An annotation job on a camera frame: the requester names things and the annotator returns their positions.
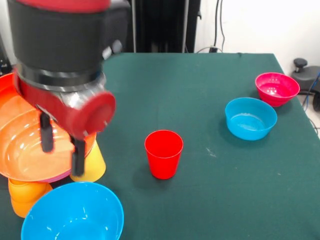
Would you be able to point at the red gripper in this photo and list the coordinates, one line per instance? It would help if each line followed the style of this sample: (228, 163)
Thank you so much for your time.
(82, 115)

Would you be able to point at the yellow cup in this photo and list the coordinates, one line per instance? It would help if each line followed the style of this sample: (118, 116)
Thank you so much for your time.
(93, 167)

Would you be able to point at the orange-red bowl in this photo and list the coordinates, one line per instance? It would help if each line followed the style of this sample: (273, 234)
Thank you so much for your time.
(6, 85)
(25, 160)

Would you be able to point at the orange cup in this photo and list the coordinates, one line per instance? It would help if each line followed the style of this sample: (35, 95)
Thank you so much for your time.
(22, 207)
(27, 190)

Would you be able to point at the large blue bowl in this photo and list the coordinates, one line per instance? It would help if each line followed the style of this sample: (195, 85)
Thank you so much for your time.
(75, 212)

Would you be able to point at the red cup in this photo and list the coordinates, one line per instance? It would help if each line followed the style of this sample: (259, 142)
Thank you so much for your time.
(163, 160)

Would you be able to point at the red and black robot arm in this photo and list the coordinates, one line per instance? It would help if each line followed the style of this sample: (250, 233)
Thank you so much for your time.
(55, 37)

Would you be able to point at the large pink bowl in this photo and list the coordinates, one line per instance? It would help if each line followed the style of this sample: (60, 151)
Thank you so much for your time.
(58, 178)

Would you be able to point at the dark green tablecloth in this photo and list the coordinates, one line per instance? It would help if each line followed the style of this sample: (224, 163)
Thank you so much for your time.
(200, 200)

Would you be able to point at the small blue bowl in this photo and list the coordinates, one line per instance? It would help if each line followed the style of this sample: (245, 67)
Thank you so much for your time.
(250, 115)

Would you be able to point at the small magenta bowl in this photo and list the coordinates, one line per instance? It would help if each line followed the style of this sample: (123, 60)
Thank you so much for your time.
(275, 96)

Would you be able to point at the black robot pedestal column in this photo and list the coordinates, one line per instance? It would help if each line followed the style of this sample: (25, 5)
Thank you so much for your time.
(162, 25)

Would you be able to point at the black pedestal leg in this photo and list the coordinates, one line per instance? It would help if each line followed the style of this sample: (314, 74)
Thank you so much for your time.
(306, 75)

